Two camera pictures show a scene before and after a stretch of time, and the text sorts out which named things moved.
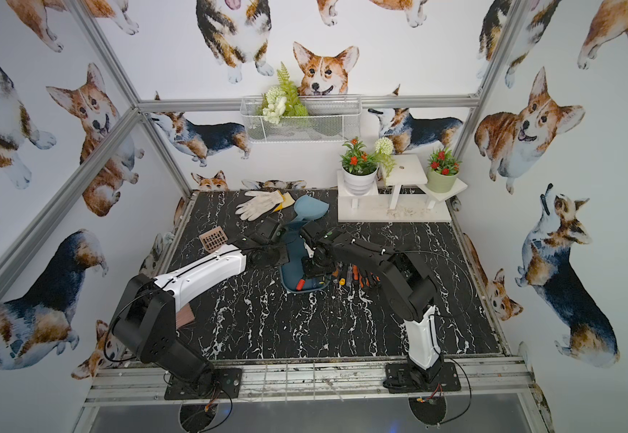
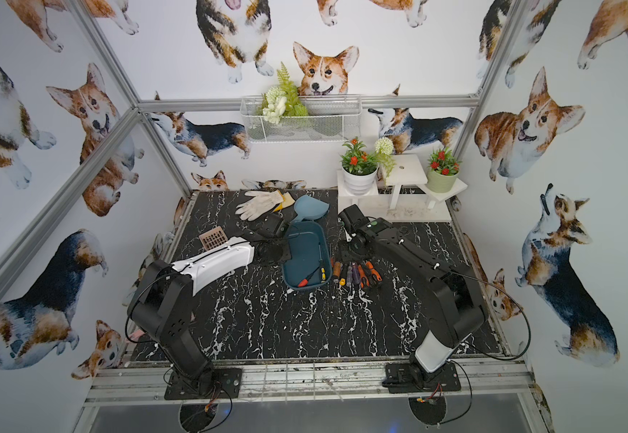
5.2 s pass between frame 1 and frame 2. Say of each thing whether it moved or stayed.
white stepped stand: stayed
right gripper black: moved
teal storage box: stayed
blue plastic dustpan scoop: stayed
